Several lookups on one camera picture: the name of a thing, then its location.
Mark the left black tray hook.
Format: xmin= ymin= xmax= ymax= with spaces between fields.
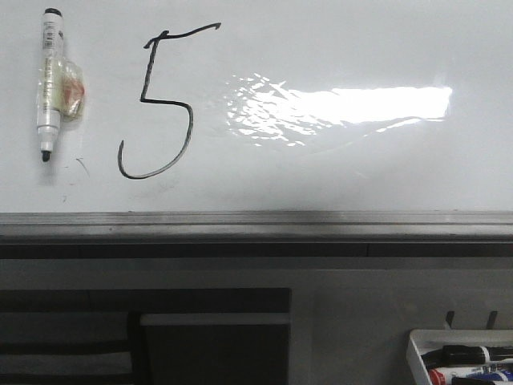
xmin=443 ymin=310 xmax=455 ymax=330

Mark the blue capped marker in tray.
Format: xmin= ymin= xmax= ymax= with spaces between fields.
xmin=451 ymin=371 xmax=512 ymax=385

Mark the white marker tray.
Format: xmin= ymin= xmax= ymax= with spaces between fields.
xmin=406 ymin=329 xmax=512 ymax=384

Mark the grey aluminium whiteboard ledge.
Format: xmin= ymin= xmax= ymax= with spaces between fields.
xmin=1 ymin=210 xmax=512 ymax=245

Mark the white black-tipped whiteboard marker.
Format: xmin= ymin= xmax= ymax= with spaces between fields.
xmin=36 ymin=8 xmax=85 ymax=163

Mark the white whiteboard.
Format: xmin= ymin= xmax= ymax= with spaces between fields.
xmin=1 ymin=1 xmax=512 ymax=213

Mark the black capped marker in tray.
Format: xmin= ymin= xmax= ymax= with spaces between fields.
xmin=421 ymin=345 xmax=512 ymax=369

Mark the dark chair back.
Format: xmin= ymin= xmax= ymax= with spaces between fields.
xmin=1 ymin=288 xmax=291 ymax=384

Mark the red capped marker in tray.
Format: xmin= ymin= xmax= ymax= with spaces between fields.
xmin=426 ymin=363 xmax=513 ymax=385

